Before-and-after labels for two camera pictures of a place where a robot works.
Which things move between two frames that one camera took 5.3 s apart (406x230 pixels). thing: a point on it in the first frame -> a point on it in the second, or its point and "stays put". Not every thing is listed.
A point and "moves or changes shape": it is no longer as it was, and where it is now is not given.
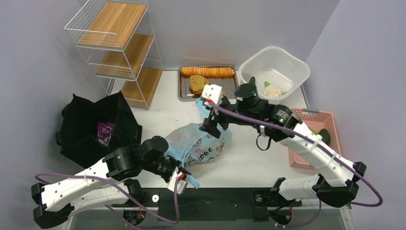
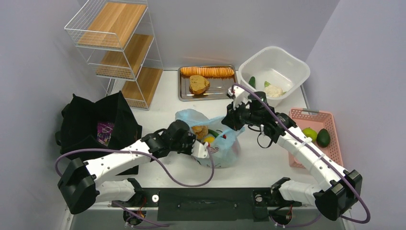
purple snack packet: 104,130 stays put
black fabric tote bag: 78,135 stays put
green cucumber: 252,81 stays put
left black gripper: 177,163 -> 191,139
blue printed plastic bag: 189,144 moves or changes shape
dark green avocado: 326,137 stays put
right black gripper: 210,123 -> 231,119
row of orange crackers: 207,71 stays put
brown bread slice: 196,84 stays put
